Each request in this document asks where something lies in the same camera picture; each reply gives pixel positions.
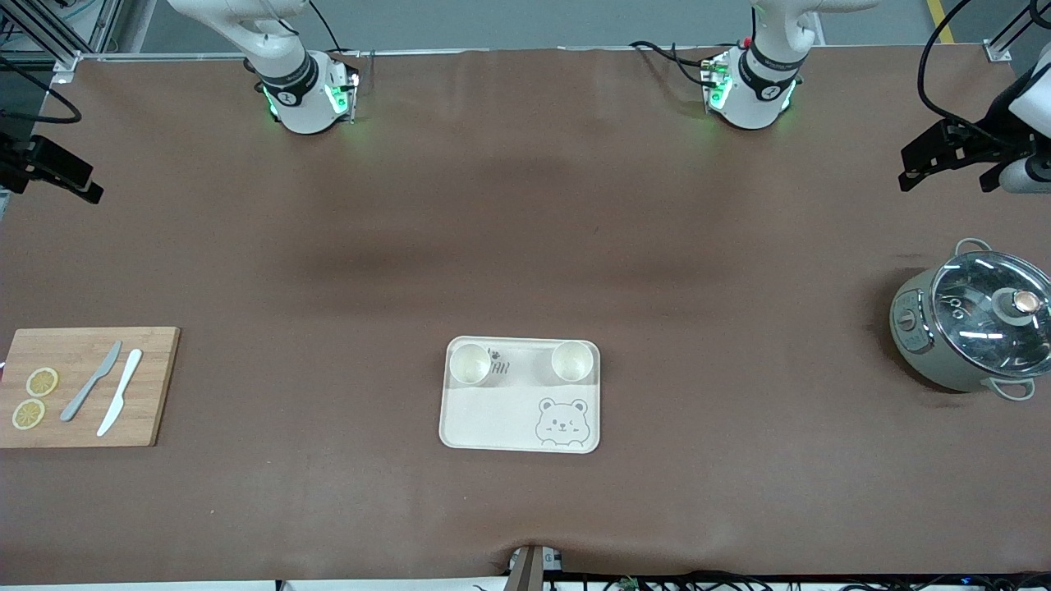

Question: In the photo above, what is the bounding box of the aluminium frame corner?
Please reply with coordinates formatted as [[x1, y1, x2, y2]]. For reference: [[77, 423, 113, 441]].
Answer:
[[0, 0, 124, 83], [985, 0, 1051, 62]]

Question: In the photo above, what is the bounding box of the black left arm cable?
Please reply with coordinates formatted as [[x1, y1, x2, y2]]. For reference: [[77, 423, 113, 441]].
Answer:
[[918, 0, 1037, 136]]

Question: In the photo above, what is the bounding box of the glass pot lid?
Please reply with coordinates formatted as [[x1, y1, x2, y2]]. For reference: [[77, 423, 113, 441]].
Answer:
[[930, 250, 1051, 374]]

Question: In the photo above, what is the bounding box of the grey plastic knife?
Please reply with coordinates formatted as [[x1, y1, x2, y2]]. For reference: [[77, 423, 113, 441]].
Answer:
[[60, 341, 123, 423]]

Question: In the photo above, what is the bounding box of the sage green electric pot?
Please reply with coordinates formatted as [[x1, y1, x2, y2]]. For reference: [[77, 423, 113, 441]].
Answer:
[[889, 238, 1051, 401]]

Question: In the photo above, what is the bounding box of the bamboo cutting board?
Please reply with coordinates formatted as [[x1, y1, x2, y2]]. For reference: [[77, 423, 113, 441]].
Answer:
[[0, 327, 181, 449]]

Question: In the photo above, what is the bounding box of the white plastic knife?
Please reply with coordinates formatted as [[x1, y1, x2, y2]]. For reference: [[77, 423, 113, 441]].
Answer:
[[96, 349, 144, 438]]

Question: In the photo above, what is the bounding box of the black base cable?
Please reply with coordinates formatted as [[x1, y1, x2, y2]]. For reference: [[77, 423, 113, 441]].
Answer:
[[631, 39, 715, 89], [308, 0, 366, 83]]

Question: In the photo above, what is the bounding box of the table edge camera mount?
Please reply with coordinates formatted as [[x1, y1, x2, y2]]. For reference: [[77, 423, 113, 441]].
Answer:
[[505, 546, 563, 591]]

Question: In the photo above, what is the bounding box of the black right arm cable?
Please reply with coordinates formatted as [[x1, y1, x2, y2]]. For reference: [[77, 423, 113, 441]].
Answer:
[[0, 53, 83, 124]]

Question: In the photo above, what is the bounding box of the white plastic cup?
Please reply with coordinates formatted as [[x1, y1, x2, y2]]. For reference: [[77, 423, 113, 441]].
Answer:
[[551, 341, 594, 383], [449, 343, 492, 386]]

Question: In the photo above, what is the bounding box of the cream bear print tray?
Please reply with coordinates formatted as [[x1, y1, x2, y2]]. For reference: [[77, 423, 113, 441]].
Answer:
[[438, 336, 601, 454]]

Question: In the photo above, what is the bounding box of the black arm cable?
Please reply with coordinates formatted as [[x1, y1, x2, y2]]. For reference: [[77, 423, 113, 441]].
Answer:
[[918, 0, 1037, 136], [0, 53, 83, 124]]

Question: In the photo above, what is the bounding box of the black right base cable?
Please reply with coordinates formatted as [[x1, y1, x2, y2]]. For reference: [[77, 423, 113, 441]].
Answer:
[[308, 0, 366, 83]]

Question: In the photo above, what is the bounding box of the black left base cable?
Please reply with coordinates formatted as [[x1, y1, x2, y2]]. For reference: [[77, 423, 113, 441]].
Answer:
[[631, 39, 715, 89]]

